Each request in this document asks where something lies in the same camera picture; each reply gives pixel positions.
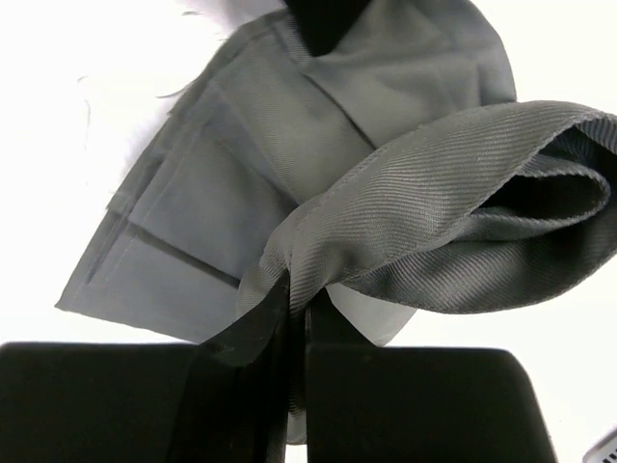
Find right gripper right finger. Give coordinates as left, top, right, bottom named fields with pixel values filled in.
left=305, top=291, right=556, bottom=463

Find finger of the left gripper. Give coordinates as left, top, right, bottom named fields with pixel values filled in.
left=283, top=0, right=370, bottom=56

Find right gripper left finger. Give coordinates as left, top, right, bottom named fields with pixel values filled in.
left=1, top=282, right=288, bottom=462

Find grey pleated skirt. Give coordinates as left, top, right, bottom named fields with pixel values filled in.
left=53, top=0, right=617, bottom=445

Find white plastic basket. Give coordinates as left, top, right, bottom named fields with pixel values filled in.
left=582, top=428, right=617, bottom=463

